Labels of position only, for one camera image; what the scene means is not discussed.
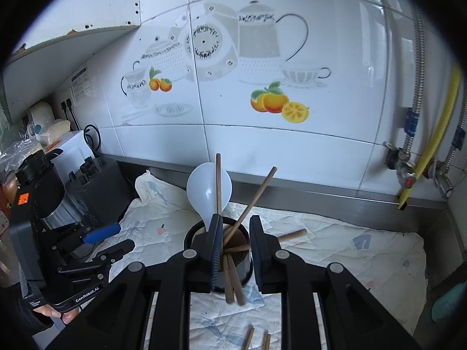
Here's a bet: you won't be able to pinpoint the row of bamboo chopsticks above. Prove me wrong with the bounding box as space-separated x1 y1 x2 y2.
243 326 272 350

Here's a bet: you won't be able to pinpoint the printed wall notice sticker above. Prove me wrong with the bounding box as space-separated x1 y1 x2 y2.
70 66 92 103

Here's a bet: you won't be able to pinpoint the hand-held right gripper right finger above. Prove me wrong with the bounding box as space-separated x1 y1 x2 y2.
250 215 424 350

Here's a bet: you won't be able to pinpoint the wooden chopsticks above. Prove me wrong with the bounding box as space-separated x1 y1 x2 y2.
222 167 278 246

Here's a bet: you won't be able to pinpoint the black cylindrical utensil holder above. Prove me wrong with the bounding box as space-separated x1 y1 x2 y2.
183 218 255 294

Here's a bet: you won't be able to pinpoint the person's left hand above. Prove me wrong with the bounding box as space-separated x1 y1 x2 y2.
31 304 81 325

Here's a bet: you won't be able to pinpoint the wall cabinet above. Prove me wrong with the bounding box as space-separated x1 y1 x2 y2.
0 0 143 125

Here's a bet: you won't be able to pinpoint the clear plastic bag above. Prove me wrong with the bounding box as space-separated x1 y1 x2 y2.
0 139 44 170

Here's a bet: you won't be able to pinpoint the teal soap dispenser bottle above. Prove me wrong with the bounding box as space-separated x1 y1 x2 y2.
431 282 467 323

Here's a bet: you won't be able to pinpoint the white microwave oven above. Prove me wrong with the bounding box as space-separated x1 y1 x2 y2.
44 130 97 181

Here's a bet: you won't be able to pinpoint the teaware print wall decal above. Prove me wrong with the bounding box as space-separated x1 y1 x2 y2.
120 0 332 125

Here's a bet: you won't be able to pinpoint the black wall plugs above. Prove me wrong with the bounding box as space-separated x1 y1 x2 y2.
60 98 79 132

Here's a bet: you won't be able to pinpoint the grey blender base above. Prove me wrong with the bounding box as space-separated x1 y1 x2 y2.
66 156 134 227

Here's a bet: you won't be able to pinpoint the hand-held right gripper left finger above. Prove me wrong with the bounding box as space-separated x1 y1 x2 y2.
46 214 223 350

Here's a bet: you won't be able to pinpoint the black power cable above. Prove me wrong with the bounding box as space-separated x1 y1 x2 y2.
83 124 101 152

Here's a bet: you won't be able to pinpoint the metal water valve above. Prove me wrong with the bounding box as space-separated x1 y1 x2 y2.
428 153 455 200
383 140 419 190

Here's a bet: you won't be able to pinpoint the white quilted mat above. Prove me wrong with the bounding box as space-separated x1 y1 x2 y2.
88 169 427 350

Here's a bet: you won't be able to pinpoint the braided metal hose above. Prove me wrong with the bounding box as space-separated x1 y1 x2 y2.
404 5 428 154
443 80 467 176

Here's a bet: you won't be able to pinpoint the yellow gas hose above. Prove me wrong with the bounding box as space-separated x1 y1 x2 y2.
397 66 462 211

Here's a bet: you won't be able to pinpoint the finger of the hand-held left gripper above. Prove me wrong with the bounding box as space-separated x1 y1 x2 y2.
55 223 122 256
56 239 135 276

